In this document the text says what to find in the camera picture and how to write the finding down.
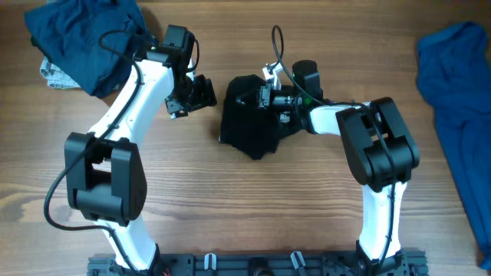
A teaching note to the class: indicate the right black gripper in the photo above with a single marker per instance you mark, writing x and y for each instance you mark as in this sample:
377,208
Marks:
265,96

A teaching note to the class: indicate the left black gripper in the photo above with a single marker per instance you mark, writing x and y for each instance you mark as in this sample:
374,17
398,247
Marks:
204,96

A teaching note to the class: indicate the black polo shirt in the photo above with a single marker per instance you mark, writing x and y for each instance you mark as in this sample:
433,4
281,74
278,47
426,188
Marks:
253,131

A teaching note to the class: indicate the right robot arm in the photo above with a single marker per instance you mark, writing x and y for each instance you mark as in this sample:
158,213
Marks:
379,149

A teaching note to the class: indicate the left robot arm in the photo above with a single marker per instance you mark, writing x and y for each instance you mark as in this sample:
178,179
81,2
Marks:
105,177

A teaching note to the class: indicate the folded dark blue garment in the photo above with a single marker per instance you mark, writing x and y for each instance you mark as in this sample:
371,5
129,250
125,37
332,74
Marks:
67,33

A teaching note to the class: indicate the white patterned folded cloth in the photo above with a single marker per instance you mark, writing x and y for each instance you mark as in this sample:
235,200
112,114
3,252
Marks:
55,76

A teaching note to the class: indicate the bright blue shirt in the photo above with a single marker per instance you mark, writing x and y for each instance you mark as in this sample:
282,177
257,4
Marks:
454,78

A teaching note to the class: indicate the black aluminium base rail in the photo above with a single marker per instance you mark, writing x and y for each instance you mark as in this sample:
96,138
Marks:
407,263

